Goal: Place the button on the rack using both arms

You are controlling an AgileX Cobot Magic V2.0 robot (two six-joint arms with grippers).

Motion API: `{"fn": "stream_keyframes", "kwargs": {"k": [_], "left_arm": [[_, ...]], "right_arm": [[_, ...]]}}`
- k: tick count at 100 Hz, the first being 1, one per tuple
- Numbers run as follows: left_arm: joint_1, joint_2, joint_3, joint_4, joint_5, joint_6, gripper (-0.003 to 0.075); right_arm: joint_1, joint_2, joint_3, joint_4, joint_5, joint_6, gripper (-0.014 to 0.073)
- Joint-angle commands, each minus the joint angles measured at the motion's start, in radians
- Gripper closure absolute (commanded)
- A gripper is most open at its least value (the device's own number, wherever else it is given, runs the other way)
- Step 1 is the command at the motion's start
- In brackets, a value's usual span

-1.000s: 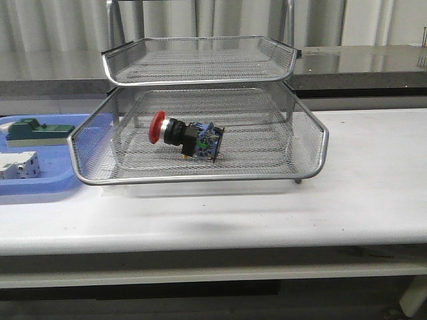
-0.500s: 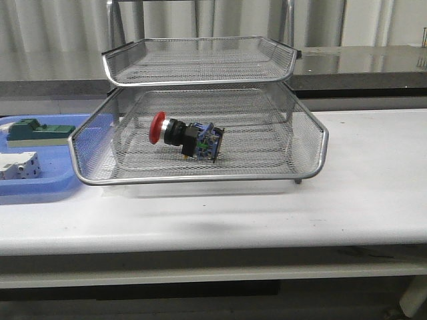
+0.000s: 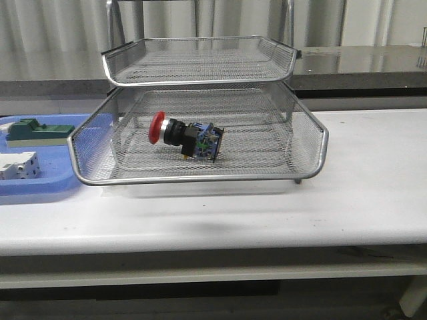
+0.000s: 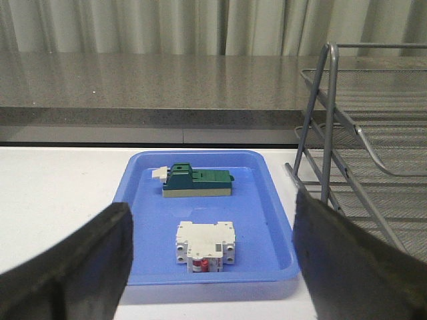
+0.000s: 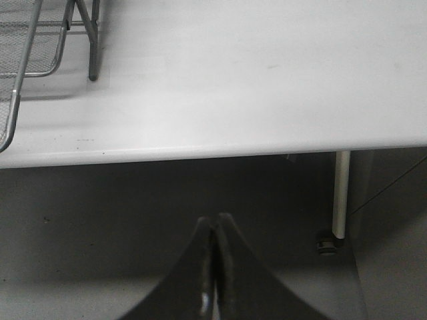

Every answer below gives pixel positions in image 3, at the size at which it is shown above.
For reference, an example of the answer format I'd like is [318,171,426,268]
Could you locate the white circuit breaker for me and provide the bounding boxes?
[1,151,41,180]

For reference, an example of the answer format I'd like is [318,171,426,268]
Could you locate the silver mesh tray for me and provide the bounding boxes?
[68,82,328,185]
[101,35,303,87]
[111,113,294,177]

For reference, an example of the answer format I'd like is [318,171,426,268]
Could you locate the dark stone counter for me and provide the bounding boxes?
[1,45,426,99]

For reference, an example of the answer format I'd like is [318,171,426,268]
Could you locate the red emergency stop button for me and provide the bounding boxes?
[148,111,224,163]

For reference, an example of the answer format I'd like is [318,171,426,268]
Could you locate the silver metal rack frame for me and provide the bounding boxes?
[105,0,304,185]

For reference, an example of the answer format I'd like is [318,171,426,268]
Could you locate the blue plastic tray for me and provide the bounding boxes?
[1,113,89,196]

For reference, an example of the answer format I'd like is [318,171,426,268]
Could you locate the green terminal block component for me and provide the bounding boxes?
[5,118,75,147]

